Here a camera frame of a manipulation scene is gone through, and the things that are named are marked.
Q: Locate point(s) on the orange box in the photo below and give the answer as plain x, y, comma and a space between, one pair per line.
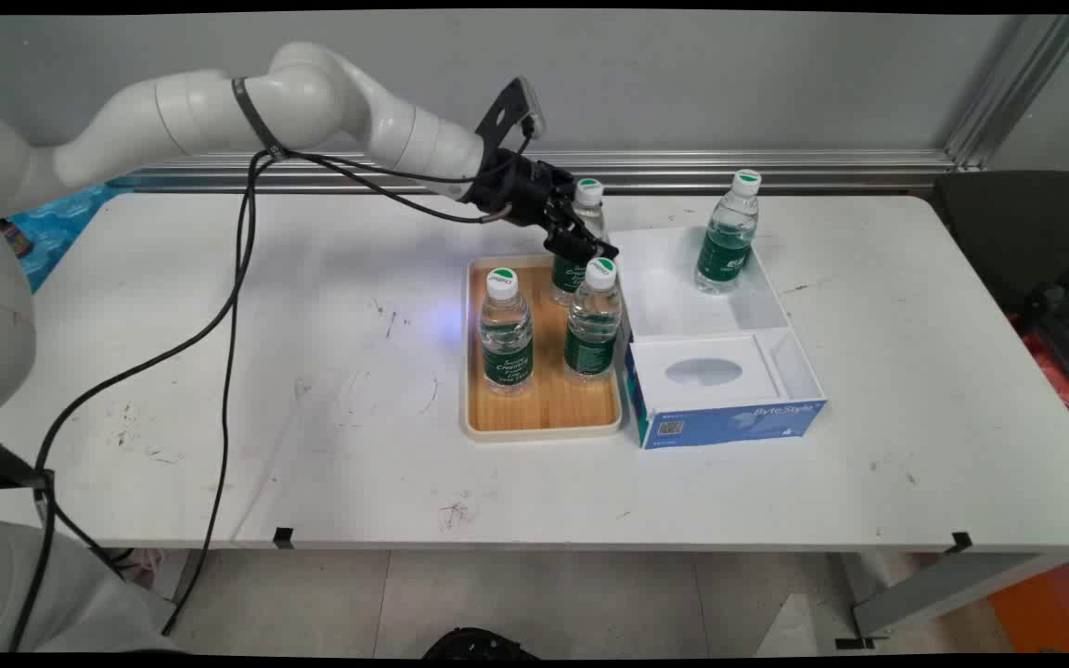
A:
1054, 603

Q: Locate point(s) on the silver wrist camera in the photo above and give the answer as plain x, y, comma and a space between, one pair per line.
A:
534, 109

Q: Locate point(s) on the aluminium wall rail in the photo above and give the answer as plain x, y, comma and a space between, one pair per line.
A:
776, 171

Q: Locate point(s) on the black object on floor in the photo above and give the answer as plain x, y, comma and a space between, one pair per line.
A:
479, 643

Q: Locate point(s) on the dark printed can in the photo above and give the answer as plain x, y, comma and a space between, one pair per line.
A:
15, 239

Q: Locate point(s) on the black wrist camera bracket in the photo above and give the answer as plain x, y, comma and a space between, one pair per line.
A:
500, 116

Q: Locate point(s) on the aluminium corner post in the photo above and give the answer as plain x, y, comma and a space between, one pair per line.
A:
1017, 88

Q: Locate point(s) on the wooden tray with cream rim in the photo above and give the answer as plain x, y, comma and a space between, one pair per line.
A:
548, 404

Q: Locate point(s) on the white and blue cardboard box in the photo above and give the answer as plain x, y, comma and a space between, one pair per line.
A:
715, 427

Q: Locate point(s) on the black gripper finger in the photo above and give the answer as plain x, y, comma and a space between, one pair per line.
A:
581, 246
572, 206

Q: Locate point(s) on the grey table leg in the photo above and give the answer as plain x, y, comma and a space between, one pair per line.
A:
943, 584

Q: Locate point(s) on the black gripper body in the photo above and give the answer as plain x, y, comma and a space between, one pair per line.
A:
521, 190

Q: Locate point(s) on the black tape piece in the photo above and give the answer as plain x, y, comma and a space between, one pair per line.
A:
284, 537
961, 541

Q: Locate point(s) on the blue plastic packaging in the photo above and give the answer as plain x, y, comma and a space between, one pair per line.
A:
66, 227

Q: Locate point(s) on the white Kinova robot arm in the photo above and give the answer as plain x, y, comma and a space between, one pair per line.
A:
200, 111

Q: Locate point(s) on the green label water bottle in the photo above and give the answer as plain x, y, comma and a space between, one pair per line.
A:
570, 281
507, 339
726, 252
592, 334

